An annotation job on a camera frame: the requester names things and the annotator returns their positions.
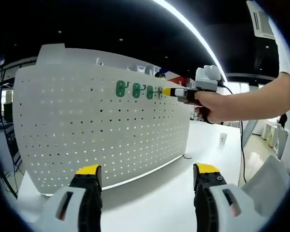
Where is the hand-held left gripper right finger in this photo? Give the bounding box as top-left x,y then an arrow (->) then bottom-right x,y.
192,162 -> 259,232

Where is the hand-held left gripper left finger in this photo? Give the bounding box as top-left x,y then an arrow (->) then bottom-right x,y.
38,164 -> 103,232

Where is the white perforated mounting plate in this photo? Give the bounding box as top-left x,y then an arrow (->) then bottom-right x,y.
13,65 -> 194,198

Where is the person's right hand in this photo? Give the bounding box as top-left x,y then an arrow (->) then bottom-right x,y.
194,90 -> 229,125

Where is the ceiling light strip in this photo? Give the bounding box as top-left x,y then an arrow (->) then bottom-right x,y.
152,0 -> 229,83

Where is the grey mesh office chair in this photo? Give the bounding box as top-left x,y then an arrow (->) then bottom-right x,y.
240,154 -> 290,218

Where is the ceiling air conditioner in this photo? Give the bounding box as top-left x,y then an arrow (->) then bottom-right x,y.
246,0 -> 276,41

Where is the black monitor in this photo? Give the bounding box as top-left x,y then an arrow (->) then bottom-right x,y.
3,102 -> 15,123

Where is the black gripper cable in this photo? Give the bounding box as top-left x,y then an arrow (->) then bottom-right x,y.
217,82 -> 248,184

